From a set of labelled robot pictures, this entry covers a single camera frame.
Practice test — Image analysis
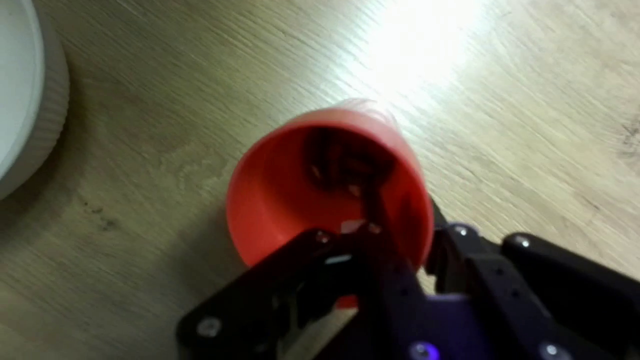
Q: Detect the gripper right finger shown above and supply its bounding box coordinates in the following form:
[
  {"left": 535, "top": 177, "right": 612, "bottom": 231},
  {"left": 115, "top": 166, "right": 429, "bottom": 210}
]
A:
[{"left": 425, "top": 197, "right": 640, "bottom": 360}]

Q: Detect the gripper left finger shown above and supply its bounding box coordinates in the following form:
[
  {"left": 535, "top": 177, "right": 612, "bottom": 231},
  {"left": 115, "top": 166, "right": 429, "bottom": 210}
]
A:
[{"left": 176, "top": 187, "right": 401, "bottom": 360}]

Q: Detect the orange plastic cup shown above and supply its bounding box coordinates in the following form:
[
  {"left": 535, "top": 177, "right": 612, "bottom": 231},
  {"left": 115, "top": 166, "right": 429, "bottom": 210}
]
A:
[{"left": 226, "top": 98, "right": 435, "bottom": 308}]

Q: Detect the white ribbed bowl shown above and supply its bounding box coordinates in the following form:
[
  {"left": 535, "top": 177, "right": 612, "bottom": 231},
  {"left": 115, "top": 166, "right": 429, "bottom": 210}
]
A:
[{"left": 0, "top": 0, "right": 70, "bottom": 201}]

